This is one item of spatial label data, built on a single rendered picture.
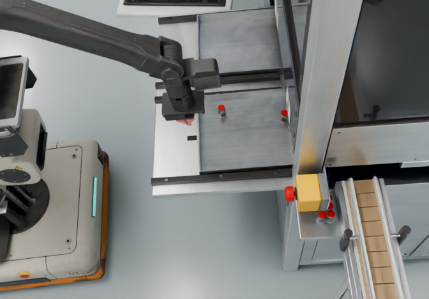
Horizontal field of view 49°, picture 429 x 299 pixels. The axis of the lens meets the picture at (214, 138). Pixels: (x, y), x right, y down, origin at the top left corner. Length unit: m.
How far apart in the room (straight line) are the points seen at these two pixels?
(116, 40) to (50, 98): 1.91
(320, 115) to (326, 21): 0.28
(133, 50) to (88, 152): 1.31
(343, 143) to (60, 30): 0.65
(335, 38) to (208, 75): 0.33
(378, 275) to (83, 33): 0.86
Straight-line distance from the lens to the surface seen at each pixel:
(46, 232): 2.10
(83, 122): 2.64
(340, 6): 0.75
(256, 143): 1.38
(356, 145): 1.12
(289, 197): 1.17
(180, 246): 2.21
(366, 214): 1.26
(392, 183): 1.37
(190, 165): 1.36
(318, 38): 0.79
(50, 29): 0.91
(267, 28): 1.65
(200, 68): 1.01
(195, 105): 1.11
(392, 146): 1.16
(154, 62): 0.95
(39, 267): 2.08
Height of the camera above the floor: 2.08
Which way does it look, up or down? 60 degrees down
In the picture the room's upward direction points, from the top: 10 degrees counter-clockwise
